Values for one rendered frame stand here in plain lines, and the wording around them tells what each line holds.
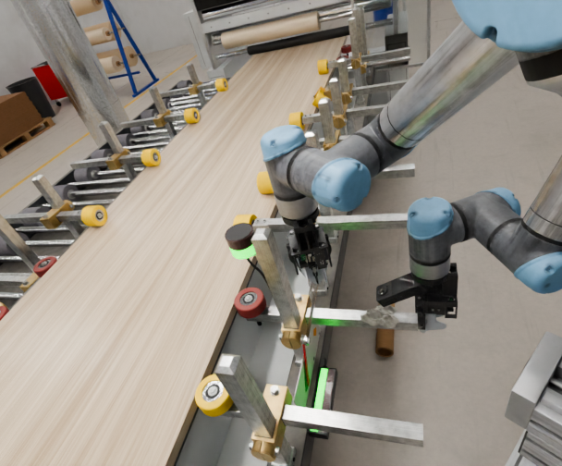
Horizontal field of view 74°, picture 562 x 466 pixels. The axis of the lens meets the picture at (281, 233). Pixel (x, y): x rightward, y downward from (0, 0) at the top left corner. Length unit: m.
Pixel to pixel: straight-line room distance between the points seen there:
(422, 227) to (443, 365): 1.24
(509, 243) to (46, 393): 1.04
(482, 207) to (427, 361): 1.23
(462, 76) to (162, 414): 0.80
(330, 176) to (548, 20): 0.33
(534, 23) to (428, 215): 0.47
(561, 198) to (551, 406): 0.30
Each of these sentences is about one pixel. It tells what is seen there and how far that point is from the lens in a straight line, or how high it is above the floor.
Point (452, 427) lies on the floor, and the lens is 1.75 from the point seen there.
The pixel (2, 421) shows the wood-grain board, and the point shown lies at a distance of 1.16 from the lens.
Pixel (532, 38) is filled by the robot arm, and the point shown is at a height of 1.53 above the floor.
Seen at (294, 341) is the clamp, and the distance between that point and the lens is 0.92.
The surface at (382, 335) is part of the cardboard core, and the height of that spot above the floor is 0.08.
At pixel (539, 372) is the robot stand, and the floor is 0.99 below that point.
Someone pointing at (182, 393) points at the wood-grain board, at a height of 0.90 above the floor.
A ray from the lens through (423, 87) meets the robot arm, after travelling 0.51.
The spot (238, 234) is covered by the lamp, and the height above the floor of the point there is 1.17.
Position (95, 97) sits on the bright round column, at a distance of 4.71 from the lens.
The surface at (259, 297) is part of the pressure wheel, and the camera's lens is 0.97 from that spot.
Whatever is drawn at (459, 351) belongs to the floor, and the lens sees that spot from 1.92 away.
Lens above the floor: 1.60
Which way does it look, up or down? 38 degrees down
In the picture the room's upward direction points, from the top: 17 degrees counter-clockwise
